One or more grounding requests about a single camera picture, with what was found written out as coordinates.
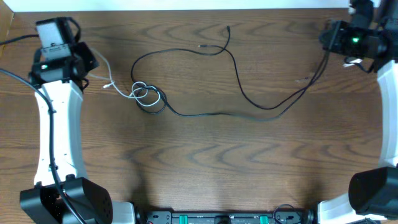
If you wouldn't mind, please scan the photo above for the black usb cable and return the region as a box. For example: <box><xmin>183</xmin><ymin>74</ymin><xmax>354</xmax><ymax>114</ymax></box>
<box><xmin>130</xmin><ymin>26</ymin><xmax>331</xmax><ymax>122</ymax></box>

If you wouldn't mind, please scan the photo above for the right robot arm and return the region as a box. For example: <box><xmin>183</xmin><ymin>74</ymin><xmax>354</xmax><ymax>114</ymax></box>
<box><xmin>308</xmin><ymin>0</ymin><xmax>397</xmax><ymax>223</ymax></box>

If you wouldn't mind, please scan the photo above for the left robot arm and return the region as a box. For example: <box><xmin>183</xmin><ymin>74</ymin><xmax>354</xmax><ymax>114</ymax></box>
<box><xmin>20</xmin><ymin>17</ymin><xmax>137</xmax><ymax>223</ymax></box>

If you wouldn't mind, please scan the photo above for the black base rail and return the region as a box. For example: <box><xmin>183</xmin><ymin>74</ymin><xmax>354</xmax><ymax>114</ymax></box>
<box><xmin>136</xmin><ymin>208</ymin><xmax>315</xmax><ymax>224</ymax></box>

